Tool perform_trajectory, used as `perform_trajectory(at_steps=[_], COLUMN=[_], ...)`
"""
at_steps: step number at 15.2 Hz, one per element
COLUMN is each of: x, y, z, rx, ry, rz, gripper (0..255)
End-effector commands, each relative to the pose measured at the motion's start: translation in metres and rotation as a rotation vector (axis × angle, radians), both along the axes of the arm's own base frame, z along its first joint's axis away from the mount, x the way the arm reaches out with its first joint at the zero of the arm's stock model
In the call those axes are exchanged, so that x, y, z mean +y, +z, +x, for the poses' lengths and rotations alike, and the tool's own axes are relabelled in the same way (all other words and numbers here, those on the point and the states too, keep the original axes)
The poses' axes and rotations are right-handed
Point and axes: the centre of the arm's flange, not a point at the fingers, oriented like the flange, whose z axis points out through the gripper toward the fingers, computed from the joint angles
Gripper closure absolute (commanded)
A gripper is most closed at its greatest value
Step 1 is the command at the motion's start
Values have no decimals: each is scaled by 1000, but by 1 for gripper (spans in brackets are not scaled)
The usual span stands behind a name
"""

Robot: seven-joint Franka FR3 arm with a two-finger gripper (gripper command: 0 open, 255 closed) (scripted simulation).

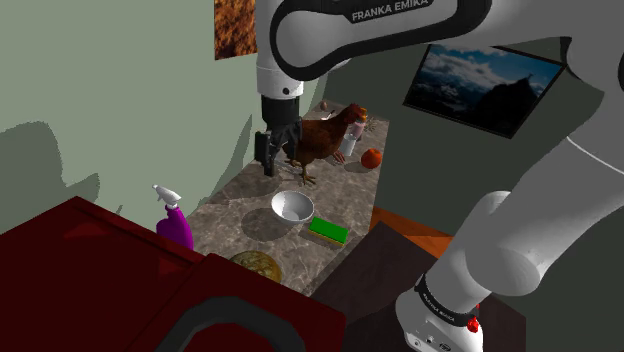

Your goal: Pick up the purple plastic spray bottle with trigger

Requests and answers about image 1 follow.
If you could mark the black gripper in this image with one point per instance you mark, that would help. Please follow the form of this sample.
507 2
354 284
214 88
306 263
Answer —
280 111

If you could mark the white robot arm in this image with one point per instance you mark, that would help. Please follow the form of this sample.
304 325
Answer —
531 209

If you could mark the brown chicken figure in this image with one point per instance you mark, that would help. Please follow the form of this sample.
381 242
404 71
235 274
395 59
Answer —
319 139

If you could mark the small brown egg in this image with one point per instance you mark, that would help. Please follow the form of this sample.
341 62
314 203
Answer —
323 105

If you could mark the white bowl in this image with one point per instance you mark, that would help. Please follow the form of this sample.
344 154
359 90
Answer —
292 207

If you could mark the pink bottle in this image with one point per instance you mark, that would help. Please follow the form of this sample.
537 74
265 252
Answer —
358 130

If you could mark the orange round fruit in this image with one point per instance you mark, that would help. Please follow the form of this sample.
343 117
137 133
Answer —
371 159

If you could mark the green and yellow sponge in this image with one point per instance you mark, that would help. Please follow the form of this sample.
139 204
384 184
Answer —
329 230

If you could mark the purple spray bottle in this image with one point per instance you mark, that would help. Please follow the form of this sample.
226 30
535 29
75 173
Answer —
175 229

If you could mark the dark robot stand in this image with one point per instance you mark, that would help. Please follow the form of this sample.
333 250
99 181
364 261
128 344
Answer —
370 278

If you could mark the dark red appliance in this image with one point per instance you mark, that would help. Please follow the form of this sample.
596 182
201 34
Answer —
97 282

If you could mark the brown wall picture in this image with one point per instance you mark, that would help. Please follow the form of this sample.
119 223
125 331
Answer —
235 27

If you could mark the mountain and sky wall picture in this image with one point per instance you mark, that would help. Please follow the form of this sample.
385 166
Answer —
482 90

